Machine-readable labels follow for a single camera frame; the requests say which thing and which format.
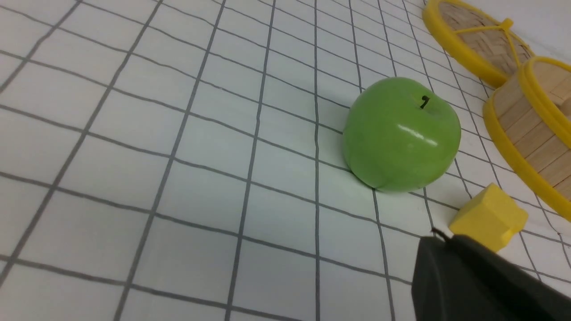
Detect green plastic apple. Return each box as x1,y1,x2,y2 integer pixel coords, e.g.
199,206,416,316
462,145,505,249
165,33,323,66
342,77,461,193

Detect bamboo steamer lid yellow rim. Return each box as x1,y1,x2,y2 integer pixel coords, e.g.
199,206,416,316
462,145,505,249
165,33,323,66
422,0,535,89

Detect bamboo steamer tray yellow rims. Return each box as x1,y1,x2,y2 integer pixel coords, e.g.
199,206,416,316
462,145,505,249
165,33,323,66
483,56,571,220

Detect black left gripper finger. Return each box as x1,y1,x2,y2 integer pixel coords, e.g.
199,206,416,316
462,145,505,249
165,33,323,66
411,228,571,321

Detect white grid tablecloth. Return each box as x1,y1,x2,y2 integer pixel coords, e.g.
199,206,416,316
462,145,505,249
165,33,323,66
0,0,570,321

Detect yellow foam cube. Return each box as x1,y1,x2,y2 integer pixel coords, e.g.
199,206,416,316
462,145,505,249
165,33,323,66
448,183,529,252

